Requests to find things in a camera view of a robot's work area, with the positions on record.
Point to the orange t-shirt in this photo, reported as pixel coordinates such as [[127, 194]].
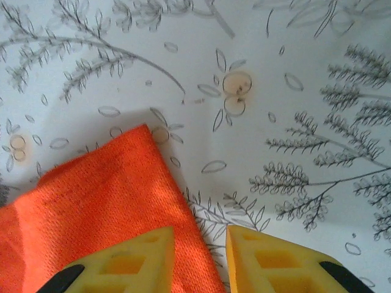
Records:
[[91, 213]]

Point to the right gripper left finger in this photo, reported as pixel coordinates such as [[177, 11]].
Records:
[[134, 268]]

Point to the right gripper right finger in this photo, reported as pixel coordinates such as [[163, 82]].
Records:
[[275, 268]]

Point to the floral tablecloth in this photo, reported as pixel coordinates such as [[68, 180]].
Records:
[[244, 122]]

